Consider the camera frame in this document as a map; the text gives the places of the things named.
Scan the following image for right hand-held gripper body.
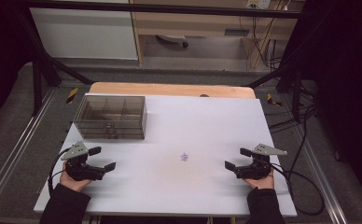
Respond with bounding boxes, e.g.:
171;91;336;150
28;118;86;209
235;143;288;180

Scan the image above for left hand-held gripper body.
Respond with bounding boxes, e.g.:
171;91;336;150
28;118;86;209
61;140;105;182

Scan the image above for smoky transparent drawer organizer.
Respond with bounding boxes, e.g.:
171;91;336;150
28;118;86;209
73;94;147;140

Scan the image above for person's left hand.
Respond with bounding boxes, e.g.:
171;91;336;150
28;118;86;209
59;161;93;193

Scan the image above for person's right hand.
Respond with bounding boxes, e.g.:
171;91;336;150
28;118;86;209
244;169;275;190

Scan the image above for yellow black tape strip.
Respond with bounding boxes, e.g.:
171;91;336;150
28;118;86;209
266;92;284;107
65;87;79;105

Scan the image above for black metal stand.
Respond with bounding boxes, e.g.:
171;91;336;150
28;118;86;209
247;62;306;123
17;12;93;117

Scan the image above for wooden table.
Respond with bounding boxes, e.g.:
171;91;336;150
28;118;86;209
89;81;257;100

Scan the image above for white cabinet panel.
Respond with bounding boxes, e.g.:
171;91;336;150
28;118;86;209
29;7;139;61

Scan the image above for white chair base with caster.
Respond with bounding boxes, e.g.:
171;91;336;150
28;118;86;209
155;35;189;49

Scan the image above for light wooden desk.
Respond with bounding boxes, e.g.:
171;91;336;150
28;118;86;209
129;0;306;66

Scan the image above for white power strip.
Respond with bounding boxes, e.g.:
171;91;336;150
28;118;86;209
245;0;272;9

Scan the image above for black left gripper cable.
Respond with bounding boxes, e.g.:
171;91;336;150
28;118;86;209
47;148;73;195

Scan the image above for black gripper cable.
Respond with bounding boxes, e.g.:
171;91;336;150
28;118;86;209
271;162;326;217
47;148;73;195

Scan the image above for aluminium floor rail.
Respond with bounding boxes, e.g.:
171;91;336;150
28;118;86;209
289;124;348;224
0;88;59;216

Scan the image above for black floor cables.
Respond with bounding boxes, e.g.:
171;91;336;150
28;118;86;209
267;92;319;175

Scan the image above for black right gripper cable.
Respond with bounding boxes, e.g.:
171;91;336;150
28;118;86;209
271;162;326;217

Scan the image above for bundle of black desk cables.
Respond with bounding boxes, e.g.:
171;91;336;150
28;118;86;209
239;0;292;69

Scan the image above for black horizontal frame bar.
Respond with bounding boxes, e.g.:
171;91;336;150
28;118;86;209
14;1;304;19

